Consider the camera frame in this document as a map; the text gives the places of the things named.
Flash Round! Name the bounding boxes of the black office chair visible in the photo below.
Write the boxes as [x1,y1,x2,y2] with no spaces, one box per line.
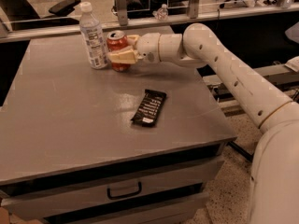
[0,0,82,32]

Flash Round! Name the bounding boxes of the black drawer handle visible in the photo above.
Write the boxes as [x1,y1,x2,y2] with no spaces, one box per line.
[107,181,143,200]

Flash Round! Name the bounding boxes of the clear plastic water bottle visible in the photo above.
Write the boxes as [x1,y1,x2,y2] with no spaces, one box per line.
[79,2,108,69]

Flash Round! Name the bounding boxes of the black metal floor frame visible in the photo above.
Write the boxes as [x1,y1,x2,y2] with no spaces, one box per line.
[228,141,253,162]

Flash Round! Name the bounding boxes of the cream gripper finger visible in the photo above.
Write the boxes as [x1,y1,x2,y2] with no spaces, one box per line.
[107,46,139,64]
[127,35,140,47]

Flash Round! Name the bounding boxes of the grey drawer cabinet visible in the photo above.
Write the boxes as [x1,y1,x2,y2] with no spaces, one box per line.
[0,35,235,224]

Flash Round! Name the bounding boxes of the red coke can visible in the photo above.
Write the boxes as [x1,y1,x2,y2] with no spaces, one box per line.
[107,30,130,72]

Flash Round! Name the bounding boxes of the black snack bar wrapper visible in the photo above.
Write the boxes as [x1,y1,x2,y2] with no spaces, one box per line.
[131,89,167,127]

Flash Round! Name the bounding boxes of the small background water bottle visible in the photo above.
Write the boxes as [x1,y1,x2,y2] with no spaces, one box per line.
[152,4,168,21]

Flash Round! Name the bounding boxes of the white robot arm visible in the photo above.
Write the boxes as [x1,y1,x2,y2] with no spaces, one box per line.
[108,23,299,224]

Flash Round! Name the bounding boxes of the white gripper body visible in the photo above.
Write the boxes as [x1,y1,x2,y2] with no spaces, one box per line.
[136,33,161,63]

